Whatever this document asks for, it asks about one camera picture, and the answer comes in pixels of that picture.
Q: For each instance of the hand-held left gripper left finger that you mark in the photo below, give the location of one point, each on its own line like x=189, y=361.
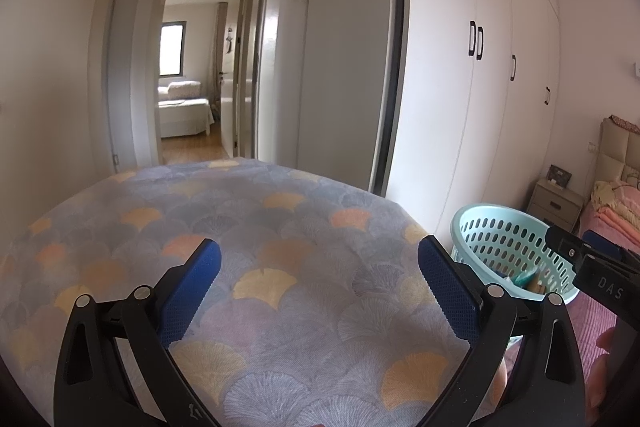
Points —
x=190, y=292

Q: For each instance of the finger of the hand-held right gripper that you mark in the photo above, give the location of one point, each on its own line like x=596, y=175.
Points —
x=600, y=279
x=595, y=239

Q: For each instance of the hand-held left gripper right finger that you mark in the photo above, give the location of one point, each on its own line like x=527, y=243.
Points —
x=450, y=292

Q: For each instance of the light teal laundry basket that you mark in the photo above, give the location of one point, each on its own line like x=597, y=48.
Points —
x=480, y=237

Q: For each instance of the person's right hand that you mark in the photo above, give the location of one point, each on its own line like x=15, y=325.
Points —
x=607, y=339

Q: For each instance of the pink folded blanket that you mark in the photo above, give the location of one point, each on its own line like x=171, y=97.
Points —
x=620, y=219

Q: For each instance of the beige nightstand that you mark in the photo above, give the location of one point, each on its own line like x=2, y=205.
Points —
x=552, y=204

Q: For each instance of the teal object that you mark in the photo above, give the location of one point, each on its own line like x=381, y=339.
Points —
x=525, y=279

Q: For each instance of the bed with beige headboard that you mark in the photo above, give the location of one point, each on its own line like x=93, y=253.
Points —
x=617, y=152

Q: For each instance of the white bed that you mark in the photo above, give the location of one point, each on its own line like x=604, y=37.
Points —
x=185, y=117

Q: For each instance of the white wardrobe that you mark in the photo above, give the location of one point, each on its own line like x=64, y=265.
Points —
x=450, y=107

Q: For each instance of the white pillow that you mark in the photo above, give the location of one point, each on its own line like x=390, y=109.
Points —
x=184, y=89

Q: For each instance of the white hinged door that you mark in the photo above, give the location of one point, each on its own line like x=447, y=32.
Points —
x=241, y=82

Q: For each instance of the window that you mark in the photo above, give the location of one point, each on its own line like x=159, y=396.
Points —
x=171, y=49

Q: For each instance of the white sliding door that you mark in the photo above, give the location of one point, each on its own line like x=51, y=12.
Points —
x=345, y=57

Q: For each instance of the dark picture frame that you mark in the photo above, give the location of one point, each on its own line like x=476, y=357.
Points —
x=559, y=176

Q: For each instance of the dark wall hanging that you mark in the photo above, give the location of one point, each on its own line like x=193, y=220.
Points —
x=228, y=42

